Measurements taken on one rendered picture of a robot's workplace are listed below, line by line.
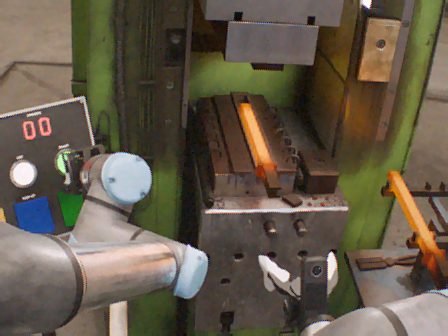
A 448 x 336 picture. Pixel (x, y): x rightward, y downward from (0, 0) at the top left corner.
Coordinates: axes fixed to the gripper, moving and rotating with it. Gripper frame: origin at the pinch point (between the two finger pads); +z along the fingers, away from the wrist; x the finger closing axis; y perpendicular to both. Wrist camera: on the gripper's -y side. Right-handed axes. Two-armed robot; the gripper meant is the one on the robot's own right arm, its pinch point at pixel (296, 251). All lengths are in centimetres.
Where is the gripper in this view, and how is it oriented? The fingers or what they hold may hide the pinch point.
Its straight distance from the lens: 112.8
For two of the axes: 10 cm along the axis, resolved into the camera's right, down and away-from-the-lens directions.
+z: -1.3, -5.5, 8.3
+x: 9.9, 0.0, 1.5
